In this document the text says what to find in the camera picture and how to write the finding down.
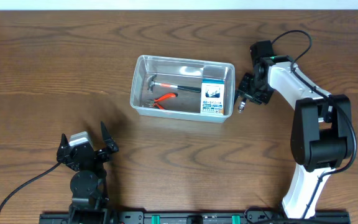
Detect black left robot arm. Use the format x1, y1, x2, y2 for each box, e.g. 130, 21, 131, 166
57, 123, 119, 224

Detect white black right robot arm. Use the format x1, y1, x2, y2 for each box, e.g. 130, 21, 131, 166
238, 54, 357, 220

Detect clear plastic container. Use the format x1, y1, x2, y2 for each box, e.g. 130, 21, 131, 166
130, 55, 236, 123

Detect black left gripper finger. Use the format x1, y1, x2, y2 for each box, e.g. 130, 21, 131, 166
58, 133, 70, 154
101, 121, 119, 153

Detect small black orange hammer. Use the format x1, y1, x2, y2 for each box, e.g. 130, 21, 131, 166
147, 75, 201, 93

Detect red handled pliers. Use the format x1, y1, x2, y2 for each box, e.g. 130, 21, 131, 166
145, 93, 178, 110

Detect blue white cardboard box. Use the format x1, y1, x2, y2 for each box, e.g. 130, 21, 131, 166
200, 79, 224, 116

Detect silver ratchet wrench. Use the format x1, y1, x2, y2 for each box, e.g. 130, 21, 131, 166
238, 98, 247, 113

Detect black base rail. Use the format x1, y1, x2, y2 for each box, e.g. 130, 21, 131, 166
39, 210, 351, 224

